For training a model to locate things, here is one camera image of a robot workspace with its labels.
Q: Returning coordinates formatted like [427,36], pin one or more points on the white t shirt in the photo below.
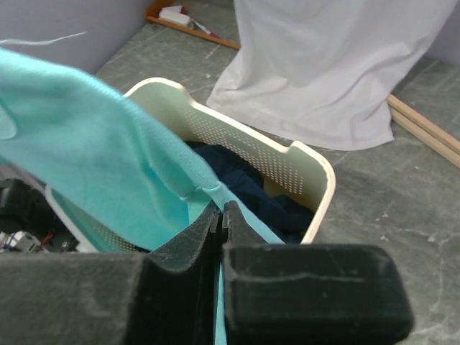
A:
[320,72]

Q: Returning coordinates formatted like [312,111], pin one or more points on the wooden clothes rack frame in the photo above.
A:
[426,131]

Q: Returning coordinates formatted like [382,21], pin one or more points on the cream plastic laundry basket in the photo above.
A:
[296,171]

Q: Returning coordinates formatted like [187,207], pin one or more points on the navy blue t shirt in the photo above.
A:
[288,219]

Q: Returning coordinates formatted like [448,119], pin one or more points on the white box on rack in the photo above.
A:
[176,15]

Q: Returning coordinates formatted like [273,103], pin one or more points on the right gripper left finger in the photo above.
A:
[165,297]

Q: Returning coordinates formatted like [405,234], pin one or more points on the teal t shirt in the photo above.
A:
[104,152]

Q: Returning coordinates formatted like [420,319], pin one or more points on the red white pen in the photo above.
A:
[204,29]

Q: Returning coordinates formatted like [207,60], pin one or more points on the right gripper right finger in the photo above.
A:
[309,293]

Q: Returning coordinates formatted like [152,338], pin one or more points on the wooden shoe rack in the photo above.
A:
[152,14]

